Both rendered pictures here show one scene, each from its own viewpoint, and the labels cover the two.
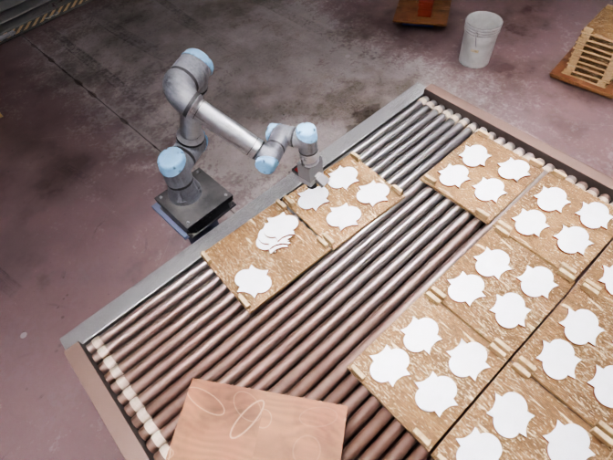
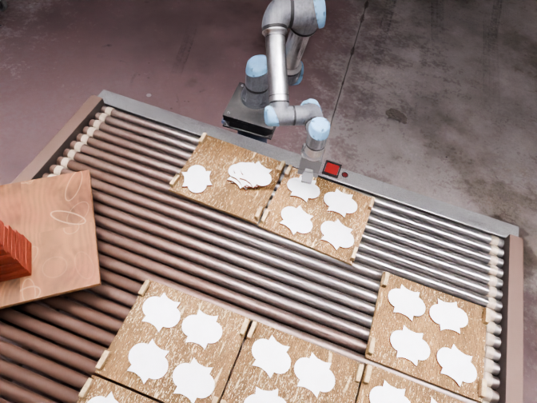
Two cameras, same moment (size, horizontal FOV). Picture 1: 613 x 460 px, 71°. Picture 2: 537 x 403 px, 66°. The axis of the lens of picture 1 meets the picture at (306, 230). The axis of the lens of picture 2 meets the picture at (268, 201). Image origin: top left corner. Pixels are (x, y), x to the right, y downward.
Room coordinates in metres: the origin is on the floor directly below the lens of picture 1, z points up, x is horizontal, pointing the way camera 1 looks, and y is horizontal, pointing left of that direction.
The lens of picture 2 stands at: (0.38, -0.76, 2.41)
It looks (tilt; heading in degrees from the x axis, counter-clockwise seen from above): 56 degrees down; 48
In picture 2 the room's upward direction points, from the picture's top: 9 degrees clockwise
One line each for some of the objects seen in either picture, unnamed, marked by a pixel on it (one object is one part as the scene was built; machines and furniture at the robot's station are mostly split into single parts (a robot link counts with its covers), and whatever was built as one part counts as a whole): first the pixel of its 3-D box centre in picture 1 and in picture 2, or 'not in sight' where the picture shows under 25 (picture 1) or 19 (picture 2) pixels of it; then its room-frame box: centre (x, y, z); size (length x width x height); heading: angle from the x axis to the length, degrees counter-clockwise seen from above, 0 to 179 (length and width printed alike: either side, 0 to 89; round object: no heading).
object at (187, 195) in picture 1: (182, 185); (256, 91); (1.33, 0.52, 1.00); 0.15 x 0.15 x 0.10
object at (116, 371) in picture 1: (308, 222); (280, 197); (1.11, -0.01, 0.90); 1.95 x 0.05 x 0.05; 126
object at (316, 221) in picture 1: (343, 198); (318, 212); (1.19, -0.18, 0.93); 0.41 x 0.35 x 0.02; 122
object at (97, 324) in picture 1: (276, 196); (294, 163); (1.29, 0.12, 0.89); 2.08 x 0.08 x 0.06; 126
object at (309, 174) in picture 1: (314, 171); (309, 165); (1.19, -0.06, 1.13); 0.12 x 0.09 x 0.16; 44
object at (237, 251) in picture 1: (264, 252); (229, 177); (0.96, 0.18, 0.93); 0.41 x 0.35 x 0.02; 124
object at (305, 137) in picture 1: (306, 139); (317, 133); (1.20, -0.05, 1.29); 0.09 x 0.08 x 0.11; 64
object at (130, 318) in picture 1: (285, 203); (290, 173); (1.23, 0.07, 0.90); 1.95 x 0.05 x 0.05; 126
